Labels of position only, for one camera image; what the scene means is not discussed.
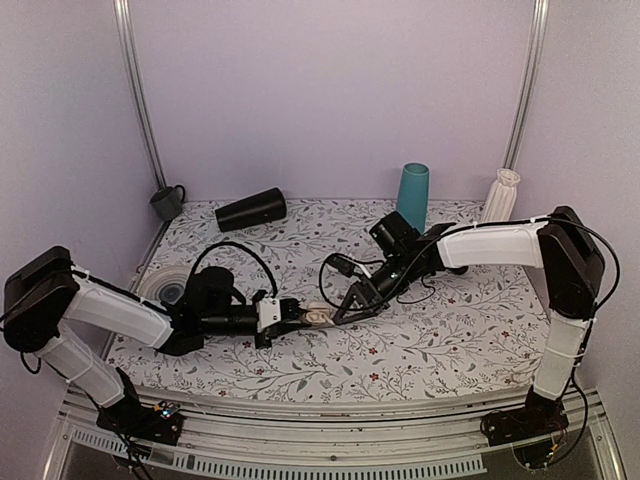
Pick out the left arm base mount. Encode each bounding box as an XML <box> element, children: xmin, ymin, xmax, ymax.
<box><xmin>96</xmin><ymin>391</ymin><xmax>185</xmax><ymax>446</ymax></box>

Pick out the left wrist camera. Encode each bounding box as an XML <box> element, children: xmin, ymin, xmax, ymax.
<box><xmin>255</xmin><ymin>298</ymin><xmax>300</xmax><ymax>333</ymax></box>

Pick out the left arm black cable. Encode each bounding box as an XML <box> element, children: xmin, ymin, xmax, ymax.
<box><xmin>189</xmin><ymin>242</ymin><xmax>279</xmax><ymax>301</ymax></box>

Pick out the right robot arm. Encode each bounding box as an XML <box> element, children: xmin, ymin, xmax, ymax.
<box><xmin>333</xmin><ymin>206</ymin><xmax>605</xmax><ymax>436</ymax></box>

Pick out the aluminium frame post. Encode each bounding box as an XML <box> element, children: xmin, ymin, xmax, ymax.
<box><xmin>503</xmin><ymin>0</ymin><xmax>550</xmax><ymax>170</ymax></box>
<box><xmin>113</xmin><ymin>0</ymin><xmax>167</xmax><ymax>189</ymax></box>

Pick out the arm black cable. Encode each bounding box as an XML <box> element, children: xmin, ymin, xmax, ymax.
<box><xmin>189</xmin><ymin>242</ymin><xmax>279</xmax><ymax>301</ymax></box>
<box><xmin>318</xmin><ymin>252</ymin><xmax>446</xmax><ymax>314</ymax></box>

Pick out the front aluminium rail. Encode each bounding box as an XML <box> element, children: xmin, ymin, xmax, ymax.
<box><xmin>47</xmin><ymin>384</ymin><xmax>621</xmax><ymax>480</ymax></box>

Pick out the teal plastic cup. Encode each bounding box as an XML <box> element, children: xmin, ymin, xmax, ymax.
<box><xmin>396</xmin><ymin>163</ymin><xmax>430</xmax><ymax>233</ymax></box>

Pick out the cream earbud charging case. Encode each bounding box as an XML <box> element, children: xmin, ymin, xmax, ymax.
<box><xmin>304</xmin><ymin>302</ymin><xmax>334</xmax><ymax>327</ymax></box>

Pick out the left aluminium frame post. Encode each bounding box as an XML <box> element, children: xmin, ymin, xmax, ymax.
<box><xmin>113</xmin><ymin>0</ymin><xmax>167</xmax><ymax>189</ymax></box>

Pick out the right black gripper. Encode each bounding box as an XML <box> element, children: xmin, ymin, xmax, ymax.
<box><xmin>333</xmin><ymin>252</ymin><xmax>422</xmax><ymax>325</ymax></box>

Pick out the white pleated vase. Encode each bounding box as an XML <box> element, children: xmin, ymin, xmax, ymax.
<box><xmin>481</xmin><ymin>168</ymin><xmax>521</xmax><ymax>223</ymax></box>

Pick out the right aluminium frame post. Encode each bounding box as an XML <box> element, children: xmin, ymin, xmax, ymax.
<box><xmin>503</xmin><ymin>0</ymin><xmax>550</xmax><ymax>170</ymax></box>

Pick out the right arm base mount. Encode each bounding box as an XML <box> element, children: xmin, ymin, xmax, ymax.
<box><xmin>480</xmin><ymin>390</ymin><xmax>569</xmax><ymax>446</ymax></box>

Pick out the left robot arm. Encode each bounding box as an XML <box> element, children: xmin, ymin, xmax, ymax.
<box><xmin>1</xmin><ymin>246</ymin><xmax>333</xmax><ymax>434</ymax></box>

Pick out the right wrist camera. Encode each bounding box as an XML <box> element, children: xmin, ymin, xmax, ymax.
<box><xmin>327</xmin><ymin>253</ymin><xmax>372</xmax><ymax>278</ymax></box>

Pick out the grey mug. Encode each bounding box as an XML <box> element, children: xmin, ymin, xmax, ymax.
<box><xmin>149</xmin><ymin>185</ymin><xmax>186</xmax><ymax>222</ymax></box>

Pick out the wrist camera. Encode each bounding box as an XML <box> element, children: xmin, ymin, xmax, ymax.
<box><xmin>327</xmin><ymin>253</ymin><xmax>372</xmax><ymax>278</ymax></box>
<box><xmin>255</xmin><ymin>298</ymin><xmax>300</xmax><ymax>333</ymax></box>

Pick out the white spiral plate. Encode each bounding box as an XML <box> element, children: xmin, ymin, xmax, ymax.
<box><xmin>138</xmin><ymin>265</ymin><xmax>190</xmax><ymax>305</ymax></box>

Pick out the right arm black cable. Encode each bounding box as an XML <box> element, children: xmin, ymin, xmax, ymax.
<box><xmin>318</xmin><ymin>252</ymin><xmax>446</xmax><ymax>314</ymax></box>

